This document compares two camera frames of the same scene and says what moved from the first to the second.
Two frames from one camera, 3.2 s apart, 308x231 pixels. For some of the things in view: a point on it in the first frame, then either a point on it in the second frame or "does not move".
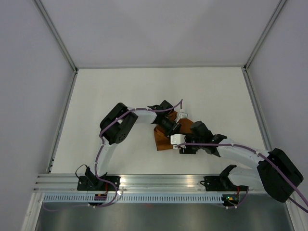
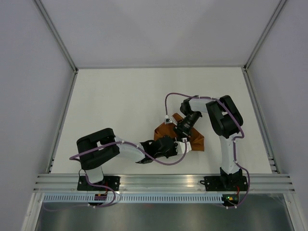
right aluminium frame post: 279,6 does not move
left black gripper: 174,126 -> 174,151
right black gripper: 187,150 -> 179,131
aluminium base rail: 147,182 does not move
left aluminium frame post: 52,29 does not move
